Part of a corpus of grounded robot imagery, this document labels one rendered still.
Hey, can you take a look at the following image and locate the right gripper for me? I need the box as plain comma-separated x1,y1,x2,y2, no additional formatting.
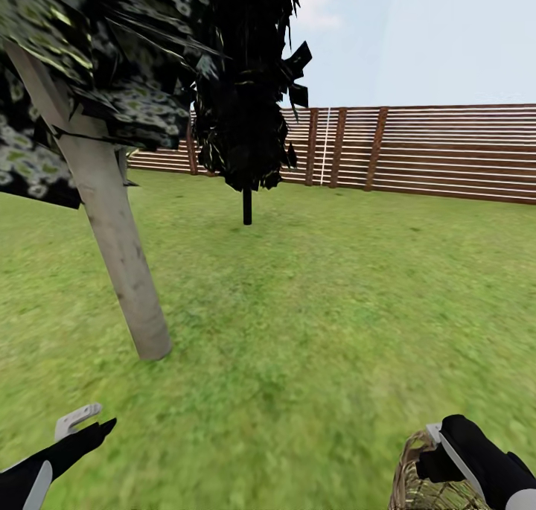
415,442,466,484

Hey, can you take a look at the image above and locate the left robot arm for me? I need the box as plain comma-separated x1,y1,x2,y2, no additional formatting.
0,402,118,510

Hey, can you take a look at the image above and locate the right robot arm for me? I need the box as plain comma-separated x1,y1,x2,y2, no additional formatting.
415,415,536,510

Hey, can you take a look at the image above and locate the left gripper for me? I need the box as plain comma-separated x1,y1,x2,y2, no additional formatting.
52,418,118,470

